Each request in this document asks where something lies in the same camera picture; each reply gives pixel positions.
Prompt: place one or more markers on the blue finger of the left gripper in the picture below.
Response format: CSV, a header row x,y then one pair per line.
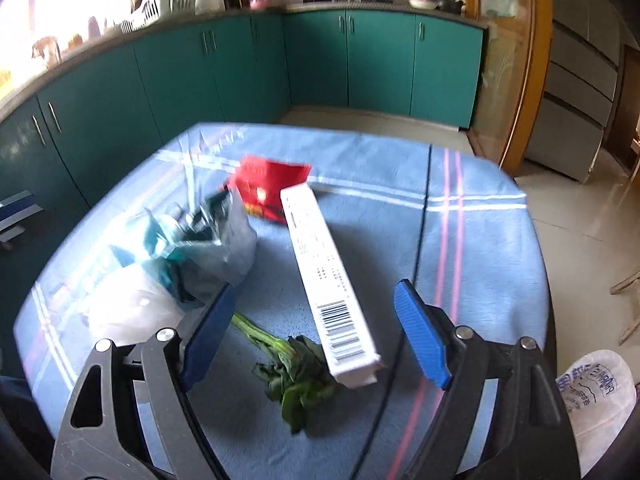
x,y
17,214

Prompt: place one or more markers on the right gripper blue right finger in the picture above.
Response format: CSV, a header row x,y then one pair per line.
x,y
426,337

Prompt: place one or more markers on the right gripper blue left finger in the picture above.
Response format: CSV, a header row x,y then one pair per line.
x,y
201,332

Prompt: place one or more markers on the white medicine box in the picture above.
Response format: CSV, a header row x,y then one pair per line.
x,y
344,334

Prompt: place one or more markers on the green leafy vegetable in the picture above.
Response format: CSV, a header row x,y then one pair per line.
x,y
296,375

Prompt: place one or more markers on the clear bag with green wrapper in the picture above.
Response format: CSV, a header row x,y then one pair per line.
x,y
195,255

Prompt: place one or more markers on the white plastic bag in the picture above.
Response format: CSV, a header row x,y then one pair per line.
x,y
129,306

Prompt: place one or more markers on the teal kitchen cabinets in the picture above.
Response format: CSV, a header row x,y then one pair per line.
x,y
72,134

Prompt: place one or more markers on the white lined trash bin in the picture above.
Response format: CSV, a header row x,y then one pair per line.
x,y
599,395

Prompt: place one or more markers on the blue plaid tablecloth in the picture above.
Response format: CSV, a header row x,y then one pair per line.
x,y
454,224

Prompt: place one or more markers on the red paper package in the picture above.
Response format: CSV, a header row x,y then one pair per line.
x,y
260,180

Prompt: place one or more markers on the wooden stool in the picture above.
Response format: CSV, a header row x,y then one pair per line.
x,y
628,288

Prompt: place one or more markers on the white dish rack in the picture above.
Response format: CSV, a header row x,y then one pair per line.
x,y
148,12

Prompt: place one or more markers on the grey refrigerator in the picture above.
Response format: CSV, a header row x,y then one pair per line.
x,y
582,76

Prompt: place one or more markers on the pink bowl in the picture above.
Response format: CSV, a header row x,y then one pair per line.
x,y
260,4

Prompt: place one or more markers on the dark lidded pot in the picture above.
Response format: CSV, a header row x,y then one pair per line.
x,y
450,6

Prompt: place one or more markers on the white bowl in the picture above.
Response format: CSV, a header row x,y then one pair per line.
x,y
423,4

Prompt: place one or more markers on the wooden framed glass door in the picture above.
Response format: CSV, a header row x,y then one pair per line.
x,y
516,55

